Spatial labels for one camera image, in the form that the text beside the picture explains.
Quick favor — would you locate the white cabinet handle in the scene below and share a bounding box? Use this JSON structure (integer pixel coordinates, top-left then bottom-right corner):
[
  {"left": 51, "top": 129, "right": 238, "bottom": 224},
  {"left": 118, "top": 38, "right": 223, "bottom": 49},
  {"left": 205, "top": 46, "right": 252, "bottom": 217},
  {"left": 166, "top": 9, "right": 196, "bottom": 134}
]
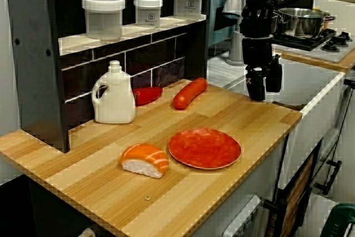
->
[{"left": 78, "top": 227, "right": 97, "bottom": 237}]

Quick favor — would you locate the red sausage toy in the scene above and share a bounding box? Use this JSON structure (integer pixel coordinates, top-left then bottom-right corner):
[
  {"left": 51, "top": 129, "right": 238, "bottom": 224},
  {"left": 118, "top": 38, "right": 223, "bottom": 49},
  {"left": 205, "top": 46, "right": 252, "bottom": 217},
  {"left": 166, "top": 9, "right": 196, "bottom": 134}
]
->
[{"left": 173, "top": 77, "right": 209, "bottom": 110}]

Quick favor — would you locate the red pepper toy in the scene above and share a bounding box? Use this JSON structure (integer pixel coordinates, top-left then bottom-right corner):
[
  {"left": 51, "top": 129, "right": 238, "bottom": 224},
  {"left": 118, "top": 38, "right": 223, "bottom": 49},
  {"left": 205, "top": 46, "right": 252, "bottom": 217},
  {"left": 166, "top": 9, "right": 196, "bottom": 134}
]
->
[{"left": 131, "top": 85, "right": 164, "bottom": 107}]

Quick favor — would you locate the dark grey shelf unit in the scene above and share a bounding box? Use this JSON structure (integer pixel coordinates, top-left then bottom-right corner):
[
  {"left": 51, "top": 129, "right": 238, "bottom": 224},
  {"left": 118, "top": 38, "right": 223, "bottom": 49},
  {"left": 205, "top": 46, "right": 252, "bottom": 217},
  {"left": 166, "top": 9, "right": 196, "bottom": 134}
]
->
[{"left": 5, "top": 0, "right": 214, "bottom": 154}]

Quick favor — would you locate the grey stove knob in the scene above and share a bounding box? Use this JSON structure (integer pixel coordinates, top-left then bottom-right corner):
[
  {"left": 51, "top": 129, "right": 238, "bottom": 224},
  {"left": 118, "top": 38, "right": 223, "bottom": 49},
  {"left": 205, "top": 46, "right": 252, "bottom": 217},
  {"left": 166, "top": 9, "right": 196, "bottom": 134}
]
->
[
  {"left": 333, "top": 31, "right": 353, "bottom": 47},
  {"left": 319, "top": 40, "right": 341, "bottom": 53}
]

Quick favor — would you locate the small clear jar white lid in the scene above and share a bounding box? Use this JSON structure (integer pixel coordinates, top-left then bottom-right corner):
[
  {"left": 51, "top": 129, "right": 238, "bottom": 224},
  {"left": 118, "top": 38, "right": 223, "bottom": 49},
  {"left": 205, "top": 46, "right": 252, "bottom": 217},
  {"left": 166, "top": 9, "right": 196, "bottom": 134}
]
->
[{"left": 171, "top": 0, "right": 206, "bottom": 19}]

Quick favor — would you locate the black burner grate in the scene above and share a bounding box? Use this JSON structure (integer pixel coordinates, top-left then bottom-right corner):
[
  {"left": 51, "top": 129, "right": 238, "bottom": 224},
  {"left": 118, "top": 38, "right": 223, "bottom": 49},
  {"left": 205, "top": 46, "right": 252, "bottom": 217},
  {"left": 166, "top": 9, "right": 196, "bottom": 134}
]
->
[{"left": 271, "top": 29, "right": 338, "bottom": 53}]

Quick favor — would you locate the black oven door handle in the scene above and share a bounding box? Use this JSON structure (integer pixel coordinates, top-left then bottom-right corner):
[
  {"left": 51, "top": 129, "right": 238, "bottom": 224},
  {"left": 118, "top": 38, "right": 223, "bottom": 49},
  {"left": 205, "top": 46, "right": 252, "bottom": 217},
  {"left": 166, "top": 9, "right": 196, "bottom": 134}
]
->
[{"left": 313, "top": 159, "right": 343, "bottom": 196}]

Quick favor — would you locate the salmon sushi toy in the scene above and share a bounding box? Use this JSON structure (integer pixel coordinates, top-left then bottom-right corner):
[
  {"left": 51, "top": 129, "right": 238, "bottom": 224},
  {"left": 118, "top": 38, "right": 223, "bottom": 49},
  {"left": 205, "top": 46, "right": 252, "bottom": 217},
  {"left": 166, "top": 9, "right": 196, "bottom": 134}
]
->
[{"left": 119, "top": 143, "right": 170, "bottom": 179}]

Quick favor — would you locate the white toy sink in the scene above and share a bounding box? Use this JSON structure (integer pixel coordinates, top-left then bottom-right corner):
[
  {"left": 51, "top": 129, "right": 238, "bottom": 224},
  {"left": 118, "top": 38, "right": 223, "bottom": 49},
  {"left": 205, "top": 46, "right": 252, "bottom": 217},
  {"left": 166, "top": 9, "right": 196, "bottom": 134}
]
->
[{"left": 207, "top": 46, "right": 347, "bottom": 192}]

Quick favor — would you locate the white dishwasher panel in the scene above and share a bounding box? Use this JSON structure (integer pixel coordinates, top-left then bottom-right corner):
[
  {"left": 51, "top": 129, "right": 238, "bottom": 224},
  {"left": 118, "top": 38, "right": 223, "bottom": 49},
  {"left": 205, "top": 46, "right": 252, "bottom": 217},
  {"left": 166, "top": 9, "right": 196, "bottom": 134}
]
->
[{"left": 221, "top": 194, "right": 263, "bottom": 237}]

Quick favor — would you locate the medium clear jar white lid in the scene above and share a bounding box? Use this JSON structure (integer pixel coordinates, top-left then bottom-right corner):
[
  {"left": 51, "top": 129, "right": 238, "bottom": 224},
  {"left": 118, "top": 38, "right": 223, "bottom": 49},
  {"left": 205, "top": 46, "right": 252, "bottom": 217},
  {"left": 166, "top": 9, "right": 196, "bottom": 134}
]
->
[{"left": 133, "top": 0, "right": 164, "bottom": 28}]

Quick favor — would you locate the steel pot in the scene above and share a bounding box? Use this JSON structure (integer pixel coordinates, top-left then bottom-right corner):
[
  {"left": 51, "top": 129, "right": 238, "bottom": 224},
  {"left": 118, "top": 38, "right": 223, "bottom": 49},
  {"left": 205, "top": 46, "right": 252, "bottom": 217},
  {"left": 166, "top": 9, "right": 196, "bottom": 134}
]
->
[{"left": 272, "top": 7, "right": 337, "bottom": 39}]

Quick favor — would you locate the green object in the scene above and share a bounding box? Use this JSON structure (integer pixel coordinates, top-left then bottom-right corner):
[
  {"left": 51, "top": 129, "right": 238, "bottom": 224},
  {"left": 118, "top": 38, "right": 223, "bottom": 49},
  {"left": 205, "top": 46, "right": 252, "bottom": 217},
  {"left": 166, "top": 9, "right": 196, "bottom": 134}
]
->
[{"left": 323, "top": 203, "right": 355, "bottom": 237}]

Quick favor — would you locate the white detergent bottle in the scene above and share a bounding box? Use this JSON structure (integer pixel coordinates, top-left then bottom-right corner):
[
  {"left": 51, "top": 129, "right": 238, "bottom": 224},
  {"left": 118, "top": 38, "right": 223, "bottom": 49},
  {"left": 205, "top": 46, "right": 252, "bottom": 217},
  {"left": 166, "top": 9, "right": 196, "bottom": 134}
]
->
[{"left": 91, "top": 59, "right": 137, "bottom": 124}]

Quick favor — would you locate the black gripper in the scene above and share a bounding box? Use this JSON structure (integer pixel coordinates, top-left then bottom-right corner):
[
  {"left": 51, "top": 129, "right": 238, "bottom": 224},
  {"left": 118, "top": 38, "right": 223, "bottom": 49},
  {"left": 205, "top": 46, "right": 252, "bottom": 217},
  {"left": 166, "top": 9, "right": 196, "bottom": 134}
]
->
[{"left": 241, "top": 36, "right": 283, "bottom": 102}]

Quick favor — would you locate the thin black cable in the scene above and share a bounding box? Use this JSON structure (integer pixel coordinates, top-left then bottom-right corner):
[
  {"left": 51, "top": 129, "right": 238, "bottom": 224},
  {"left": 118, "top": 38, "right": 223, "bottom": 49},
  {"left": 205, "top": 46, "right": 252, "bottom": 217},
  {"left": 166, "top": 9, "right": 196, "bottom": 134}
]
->
[{"left": 318, "top": 78, "right": 355, "bottom": 175}]

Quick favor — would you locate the grey toy faucet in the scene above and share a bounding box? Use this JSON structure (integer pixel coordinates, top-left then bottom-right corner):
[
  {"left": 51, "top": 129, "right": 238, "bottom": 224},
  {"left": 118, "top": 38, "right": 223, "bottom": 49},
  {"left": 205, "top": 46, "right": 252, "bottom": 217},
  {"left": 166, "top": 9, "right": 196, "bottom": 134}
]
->
[{"left": 222, "top": 0, "right": 254, "bottom": 67}]

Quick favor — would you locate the red plate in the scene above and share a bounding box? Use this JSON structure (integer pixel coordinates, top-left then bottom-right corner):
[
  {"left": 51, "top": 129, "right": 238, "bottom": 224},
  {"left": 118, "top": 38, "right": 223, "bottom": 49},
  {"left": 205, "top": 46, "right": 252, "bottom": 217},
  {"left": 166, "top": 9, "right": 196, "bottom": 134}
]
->
[{"left": 167, "top": 128, "right": 242, "bottom": 170}]

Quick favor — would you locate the large clear jar white lid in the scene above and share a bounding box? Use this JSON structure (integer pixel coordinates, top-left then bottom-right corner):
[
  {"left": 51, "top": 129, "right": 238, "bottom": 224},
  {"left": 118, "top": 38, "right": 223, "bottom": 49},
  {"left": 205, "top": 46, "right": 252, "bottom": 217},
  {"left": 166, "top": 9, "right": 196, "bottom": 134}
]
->
[{"left": 80, "top": 0, "right": 126, "bottom": 41}]

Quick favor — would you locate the white toy stove top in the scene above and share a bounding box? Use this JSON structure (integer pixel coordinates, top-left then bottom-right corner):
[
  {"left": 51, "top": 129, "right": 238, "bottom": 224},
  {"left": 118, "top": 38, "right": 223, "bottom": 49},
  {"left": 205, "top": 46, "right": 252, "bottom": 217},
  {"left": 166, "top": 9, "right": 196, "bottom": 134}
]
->
[{"left": 270, "top": 27, "right": 355, "bottom": 64}]

